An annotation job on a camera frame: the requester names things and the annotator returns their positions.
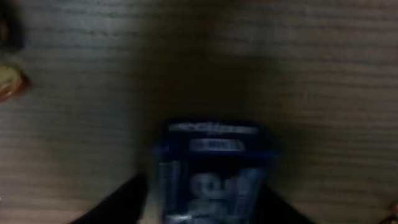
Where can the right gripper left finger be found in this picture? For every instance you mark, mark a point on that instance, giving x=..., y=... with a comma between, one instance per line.
x=124, y=205

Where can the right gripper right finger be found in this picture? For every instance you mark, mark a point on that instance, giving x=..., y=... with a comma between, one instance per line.
x=280, y=210

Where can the blue candy pack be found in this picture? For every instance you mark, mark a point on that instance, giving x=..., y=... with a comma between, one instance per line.
x=211, y=174

